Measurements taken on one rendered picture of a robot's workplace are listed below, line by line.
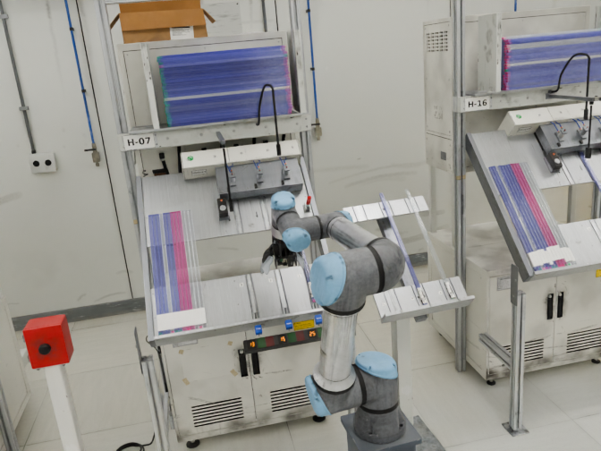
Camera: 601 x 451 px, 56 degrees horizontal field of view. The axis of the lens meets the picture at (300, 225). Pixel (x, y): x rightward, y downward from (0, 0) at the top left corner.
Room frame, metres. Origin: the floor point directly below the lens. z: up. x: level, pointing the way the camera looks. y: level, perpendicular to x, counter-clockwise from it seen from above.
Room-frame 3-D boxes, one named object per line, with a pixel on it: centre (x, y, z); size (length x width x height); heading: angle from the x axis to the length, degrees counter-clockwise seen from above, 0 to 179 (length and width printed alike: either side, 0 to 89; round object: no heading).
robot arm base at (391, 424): (1.41, -0.18, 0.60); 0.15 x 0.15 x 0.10
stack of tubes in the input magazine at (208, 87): (2.33, 0.25, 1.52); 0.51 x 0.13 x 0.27; 100
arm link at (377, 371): (1.41, -0.17, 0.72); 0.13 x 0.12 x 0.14; 108
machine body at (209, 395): (2.44, 0.33, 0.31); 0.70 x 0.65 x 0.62; 100
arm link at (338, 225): (1.45, -0.16, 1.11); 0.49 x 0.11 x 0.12; 18
